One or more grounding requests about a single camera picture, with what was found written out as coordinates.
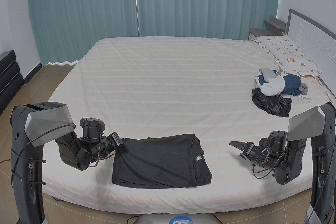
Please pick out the bed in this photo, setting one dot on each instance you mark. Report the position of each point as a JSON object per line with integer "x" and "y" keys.
{"x": 162, "y": 81}

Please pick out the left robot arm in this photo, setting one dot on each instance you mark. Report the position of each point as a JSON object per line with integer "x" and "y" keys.
{"x": 39, "y": 139}

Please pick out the white printed pillow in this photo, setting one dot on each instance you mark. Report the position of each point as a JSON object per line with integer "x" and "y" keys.
{"x": 288, "y": 53}

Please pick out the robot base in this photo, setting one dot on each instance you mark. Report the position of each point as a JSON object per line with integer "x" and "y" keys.
{"x": 162, "y": 219}

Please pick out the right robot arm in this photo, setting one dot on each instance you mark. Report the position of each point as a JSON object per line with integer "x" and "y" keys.
{"x": 309, "y": 139}

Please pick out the grey bedside table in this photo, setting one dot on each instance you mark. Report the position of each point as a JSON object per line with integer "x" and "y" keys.
{"x": 266, "y": 30}

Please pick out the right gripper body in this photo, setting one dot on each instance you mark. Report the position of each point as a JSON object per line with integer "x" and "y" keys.
{"x": 249, "y": 152}

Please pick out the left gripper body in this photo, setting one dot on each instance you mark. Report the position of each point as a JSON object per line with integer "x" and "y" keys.
{"x": 115, "y": 140}

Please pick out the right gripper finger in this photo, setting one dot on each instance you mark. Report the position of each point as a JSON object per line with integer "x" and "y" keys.
{"x": 237, "y": 144}

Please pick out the black shiny garment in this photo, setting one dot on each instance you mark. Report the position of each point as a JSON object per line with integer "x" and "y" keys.
{"x": 273, "y": 103}

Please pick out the black chest of drawers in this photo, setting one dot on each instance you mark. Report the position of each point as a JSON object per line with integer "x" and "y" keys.
{"x": 9, "y": 77}

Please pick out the pile of clothes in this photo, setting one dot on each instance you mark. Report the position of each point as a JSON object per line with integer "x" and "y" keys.
{"x": 275, "y": 83}

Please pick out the black T-shirt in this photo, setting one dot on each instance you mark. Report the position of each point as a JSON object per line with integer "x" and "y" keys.
{"x": 162, "y": 160}

